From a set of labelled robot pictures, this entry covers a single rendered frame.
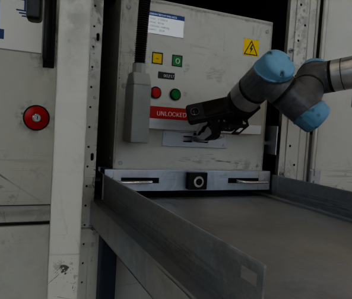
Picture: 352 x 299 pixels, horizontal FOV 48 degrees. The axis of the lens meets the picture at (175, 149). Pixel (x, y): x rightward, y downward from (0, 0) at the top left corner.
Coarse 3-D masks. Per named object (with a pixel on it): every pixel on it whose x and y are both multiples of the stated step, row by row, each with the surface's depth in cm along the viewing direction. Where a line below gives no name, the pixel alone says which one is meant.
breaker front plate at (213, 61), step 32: (128, 0) 105; (128, 32) 106; (192, 32) 113; (224, 32) 118; (256, 32) 122; (128, 64) 107; (192, 64) 114; (224, 64) 118; (160, 96) 111; (192, 96) 115; (224, 96) 119; (128, 160) 109; (160, 160) 113; (192, 160) 117; (224, 160) 121; (256, 160) 126
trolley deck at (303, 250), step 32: (96, 224) 94; (128, 224) 80; (224, 224) 85; (256, 224) 87; (288, 224) 89; (320, 224) 91; (128, 256) 71; (160, 256) 62; (256, 256) 65; (288, 256) 66; (320, 256) 67; (160, 288) 56; (192, 288) 50; (288, 288) 52; (320, 288) 53
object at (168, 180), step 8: (104, 168) 106; (112, 168) 107; (112, 176) 106; (128, 176) 108; (136, 176) 109; (144, 176) 110; (152, 176) 111; (160, 176) 112; (168, 176) 113; (176, 176) 114; (184, 176) 115; (208, 176) 118; (216, 176) 119; (224, 176) 120; (232, 176) 121; (240, 176) 122; (248, 176) 124; (256, 176) 125; (128, 184) 108; (136, 184) 109; (144, 184) 110; (152, 184) 111; (160, 184) 112; (168, 184) 113; (176, 184) 114; (184, 184) 115; (208, 184) 118; (216, 184) 119; (224, 184) 120; (232, 184) 121; (240, 184) 123; (248, 184) 124; (256, 184) 125; (264, 184) 126
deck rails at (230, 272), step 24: (120, 192) 88; (288, 192) 120; (312, 192) 110; (336, 192) 103; (120, 216) 85; (144, 216) 73; (168, 216) 63; (336, 216) 99; (168, 240) 63; (192, 240) 55; (216, 240) 49; (192, 264) 55; (216, 264) 49; (240, 264) 44; (264, 264) 40; (216, 288) 48; (240, 288) 44; (264, 288) 40
